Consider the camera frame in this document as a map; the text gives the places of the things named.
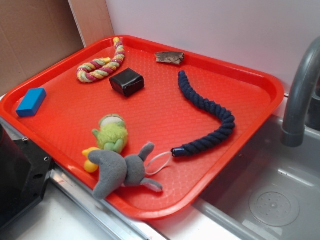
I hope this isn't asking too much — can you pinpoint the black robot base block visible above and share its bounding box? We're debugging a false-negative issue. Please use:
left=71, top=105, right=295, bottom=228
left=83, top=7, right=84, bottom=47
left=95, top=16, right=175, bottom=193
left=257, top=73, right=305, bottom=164
left=0, top=126, right=54, bottom=230

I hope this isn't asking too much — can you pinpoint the red plastic tray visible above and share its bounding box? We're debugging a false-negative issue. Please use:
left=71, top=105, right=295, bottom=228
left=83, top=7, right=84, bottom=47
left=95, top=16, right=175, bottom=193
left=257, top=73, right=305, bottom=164
left=0, top=36, right=284, bottom=220

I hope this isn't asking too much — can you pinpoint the white elastic loop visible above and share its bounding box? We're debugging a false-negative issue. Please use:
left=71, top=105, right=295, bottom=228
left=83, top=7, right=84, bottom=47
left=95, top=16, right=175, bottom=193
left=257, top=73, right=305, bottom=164
left=145, top=151, right=173, bottom=176

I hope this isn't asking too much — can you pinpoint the green plush frog toy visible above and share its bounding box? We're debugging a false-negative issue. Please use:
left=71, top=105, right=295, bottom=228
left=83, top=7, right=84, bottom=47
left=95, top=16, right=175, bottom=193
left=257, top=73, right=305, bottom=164
left=92, top=114, right=129, bottom=154

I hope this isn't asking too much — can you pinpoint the black wrapped block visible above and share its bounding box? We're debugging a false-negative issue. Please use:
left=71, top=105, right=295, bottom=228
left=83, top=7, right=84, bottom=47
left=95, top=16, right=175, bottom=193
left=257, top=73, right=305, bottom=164
left=109, top=68, right=145, bottom=97

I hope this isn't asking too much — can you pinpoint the brown wood bark piece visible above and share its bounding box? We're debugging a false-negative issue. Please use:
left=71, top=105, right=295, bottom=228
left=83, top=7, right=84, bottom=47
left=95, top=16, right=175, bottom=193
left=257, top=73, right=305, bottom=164
left=155, top=51, right=185, bottom=65

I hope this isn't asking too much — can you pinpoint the grey plush elephant toy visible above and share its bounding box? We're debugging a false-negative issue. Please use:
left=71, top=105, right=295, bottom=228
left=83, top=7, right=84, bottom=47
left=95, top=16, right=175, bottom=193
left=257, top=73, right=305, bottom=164
left=88, top=142, right=163, bottom=200

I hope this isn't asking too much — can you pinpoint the yellow rubber duck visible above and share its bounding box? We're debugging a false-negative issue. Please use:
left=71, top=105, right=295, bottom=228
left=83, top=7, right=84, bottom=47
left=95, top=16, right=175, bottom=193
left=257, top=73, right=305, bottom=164
left=82, top=147, right=99, bottom=174

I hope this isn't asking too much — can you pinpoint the blue rectangular block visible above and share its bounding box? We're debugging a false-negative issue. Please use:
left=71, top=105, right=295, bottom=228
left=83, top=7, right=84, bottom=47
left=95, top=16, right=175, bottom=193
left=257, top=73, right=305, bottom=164
left=16, top=88, right=47, bottom=117

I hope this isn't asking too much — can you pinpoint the grey toy sink basin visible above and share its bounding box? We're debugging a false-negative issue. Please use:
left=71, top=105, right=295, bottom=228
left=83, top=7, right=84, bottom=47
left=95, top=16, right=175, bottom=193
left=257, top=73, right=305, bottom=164
left=194, top=116, right=320, bottom=240

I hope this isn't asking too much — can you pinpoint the brown cardboard panel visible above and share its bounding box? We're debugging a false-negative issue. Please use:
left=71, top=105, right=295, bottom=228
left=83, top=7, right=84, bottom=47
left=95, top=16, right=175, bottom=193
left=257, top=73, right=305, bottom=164
left=0, top=0, right=114, bottom=95

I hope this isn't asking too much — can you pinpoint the grey sink faucet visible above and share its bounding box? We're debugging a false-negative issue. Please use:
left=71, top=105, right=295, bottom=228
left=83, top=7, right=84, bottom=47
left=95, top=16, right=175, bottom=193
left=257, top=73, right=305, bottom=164
left=281, top=37, right=320, bottom=147

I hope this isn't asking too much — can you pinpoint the dark blue twisted rope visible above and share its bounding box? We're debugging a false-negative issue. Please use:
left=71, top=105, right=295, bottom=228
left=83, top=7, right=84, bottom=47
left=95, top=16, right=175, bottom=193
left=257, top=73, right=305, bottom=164
left=170, top=70, right=236, bottom=159

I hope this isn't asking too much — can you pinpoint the multicolour twisted rope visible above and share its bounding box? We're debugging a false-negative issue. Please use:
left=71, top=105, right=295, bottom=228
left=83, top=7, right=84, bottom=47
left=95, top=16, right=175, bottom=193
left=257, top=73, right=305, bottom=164
left=76, top=37, right=126, bottom=84

